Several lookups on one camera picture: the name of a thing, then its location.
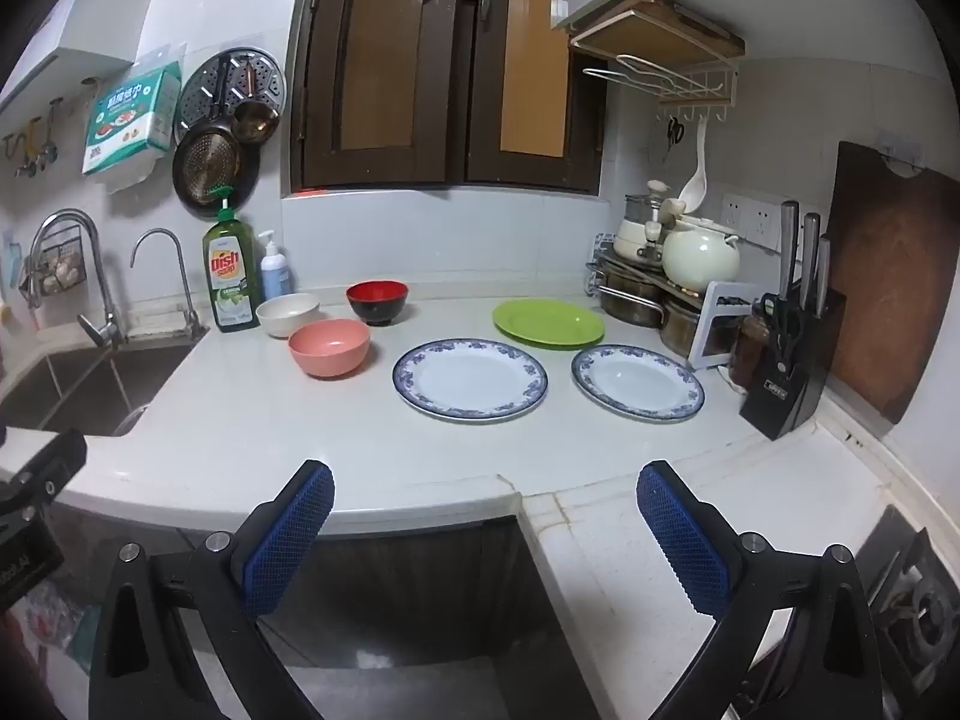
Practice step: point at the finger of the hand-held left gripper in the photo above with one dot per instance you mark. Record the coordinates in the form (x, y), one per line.
(49, 465)

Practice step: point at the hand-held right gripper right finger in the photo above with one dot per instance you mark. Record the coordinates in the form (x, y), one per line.
(686, 547)

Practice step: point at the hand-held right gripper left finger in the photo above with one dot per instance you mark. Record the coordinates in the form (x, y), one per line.
(289, 540)

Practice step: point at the white bowl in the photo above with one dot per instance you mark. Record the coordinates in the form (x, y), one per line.
(287, 319)

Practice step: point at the red and black bowl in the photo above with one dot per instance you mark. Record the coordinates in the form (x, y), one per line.
(377, 311)

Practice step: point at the green plate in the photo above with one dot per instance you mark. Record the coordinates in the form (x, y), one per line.
(547, 322)

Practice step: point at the steel sink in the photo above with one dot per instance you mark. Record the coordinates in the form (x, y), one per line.
(90, 382)

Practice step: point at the blue rimmed white plate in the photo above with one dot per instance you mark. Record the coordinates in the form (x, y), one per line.
(637, 384)
(469, 382)

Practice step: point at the pink bowl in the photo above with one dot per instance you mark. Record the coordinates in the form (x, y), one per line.
(328, 356)

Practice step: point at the tall chrome faucet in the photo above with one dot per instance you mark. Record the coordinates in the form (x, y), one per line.
(101, 277)

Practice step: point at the black knife block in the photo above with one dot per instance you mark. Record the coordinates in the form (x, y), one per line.
(814, 360)

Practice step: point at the steel pots on rack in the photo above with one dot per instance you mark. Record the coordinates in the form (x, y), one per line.
(724, 322)

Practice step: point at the slim chrome faucet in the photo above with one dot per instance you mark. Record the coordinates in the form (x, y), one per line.
(184, 270)

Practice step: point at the black kitchen scissors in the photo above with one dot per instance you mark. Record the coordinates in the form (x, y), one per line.
(780, 322)

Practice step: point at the gas stove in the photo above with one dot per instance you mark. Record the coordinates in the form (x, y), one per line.
(922, 615)

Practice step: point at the green dish soap bottle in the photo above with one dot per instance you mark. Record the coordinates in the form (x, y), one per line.
(231, 277)

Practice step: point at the blue pump bottle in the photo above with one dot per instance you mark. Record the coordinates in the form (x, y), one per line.
(274, 274)

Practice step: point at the cream teapot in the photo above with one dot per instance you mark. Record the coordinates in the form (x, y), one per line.
(697, 262)

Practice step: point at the hanging utensils on hooks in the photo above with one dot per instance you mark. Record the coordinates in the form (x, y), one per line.
(34, 142)

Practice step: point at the white power outlet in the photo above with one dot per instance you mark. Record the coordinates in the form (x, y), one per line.
(750, 217)

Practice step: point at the dark frying pan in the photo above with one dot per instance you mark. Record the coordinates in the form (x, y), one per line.
(206, 165)

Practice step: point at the large dark wooden cutting board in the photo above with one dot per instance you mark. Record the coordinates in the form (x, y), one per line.
(892, 277)

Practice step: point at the cream pot with lid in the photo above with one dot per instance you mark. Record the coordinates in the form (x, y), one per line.
(641, 206)

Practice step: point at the paper towel pack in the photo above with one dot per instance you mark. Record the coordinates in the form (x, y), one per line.
(127, 120)

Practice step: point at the white plastic ladle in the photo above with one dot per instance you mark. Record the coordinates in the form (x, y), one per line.
(694, 187)

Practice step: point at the brass ladle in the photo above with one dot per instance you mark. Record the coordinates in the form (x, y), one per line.
(255, 120)

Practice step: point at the round steel steamer tray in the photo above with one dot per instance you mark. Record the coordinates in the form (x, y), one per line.
(202, 82)

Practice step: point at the dark wooden window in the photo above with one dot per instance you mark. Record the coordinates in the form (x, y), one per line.
(322, 90)

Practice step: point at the white under-cabinet rack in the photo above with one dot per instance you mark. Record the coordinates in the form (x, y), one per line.
(697, 86)

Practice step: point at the white wall cabinet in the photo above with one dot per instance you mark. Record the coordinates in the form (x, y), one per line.
(67, 45)

